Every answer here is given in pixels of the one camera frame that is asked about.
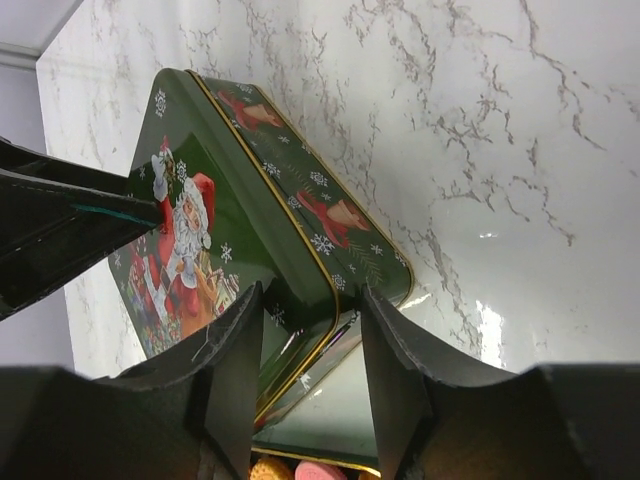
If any green christmas cookie tin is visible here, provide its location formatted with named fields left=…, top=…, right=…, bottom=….
left=193, top=75, right=415, bottom=429

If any gold tin lid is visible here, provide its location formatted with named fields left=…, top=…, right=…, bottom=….
left=109, top=68, right=339, bottom=415

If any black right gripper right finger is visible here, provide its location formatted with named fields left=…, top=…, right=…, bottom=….
left=359, top=287, right=639, bottom=479

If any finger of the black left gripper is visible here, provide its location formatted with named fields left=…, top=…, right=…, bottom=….
left=1, top=139, right=163, bottom=318

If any pink round cookie upper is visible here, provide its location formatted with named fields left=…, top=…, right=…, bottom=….
left=294, top=460, right=347, bottom=480

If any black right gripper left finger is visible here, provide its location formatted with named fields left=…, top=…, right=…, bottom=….
left=1, top=283, right=263, bottom=479

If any left aluminium frame post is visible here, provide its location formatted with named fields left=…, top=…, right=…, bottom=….
left=0, top=42, right=42, bottom=70

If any dark green rectangular tray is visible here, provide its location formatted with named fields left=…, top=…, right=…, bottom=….
left=253, top=387, right=381, bottom=478

